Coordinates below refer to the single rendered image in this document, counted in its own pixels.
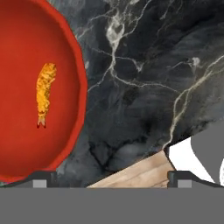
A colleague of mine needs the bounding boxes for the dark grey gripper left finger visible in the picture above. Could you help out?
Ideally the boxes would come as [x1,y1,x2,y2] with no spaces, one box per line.
[0,170,58,189]

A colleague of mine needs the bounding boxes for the golden fried shrimp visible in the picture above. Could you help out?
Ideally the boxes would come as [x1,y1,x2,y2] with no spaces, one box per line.
[35,62,58,130]

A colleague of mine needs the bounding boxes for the light wood cupboard front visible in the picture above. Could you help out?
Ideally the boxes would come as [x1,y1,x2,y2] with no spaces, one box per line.
[86,150,176,189]

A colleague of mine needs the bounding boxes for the red bowl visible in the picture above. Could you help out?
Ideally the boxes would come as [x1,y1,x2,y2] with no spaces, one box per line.
[0,0,88,185]

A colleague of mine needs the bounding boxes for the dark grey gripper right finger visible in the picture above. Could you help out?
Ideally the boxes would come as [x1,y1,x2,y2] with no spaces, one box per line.
[167,170,224,189]

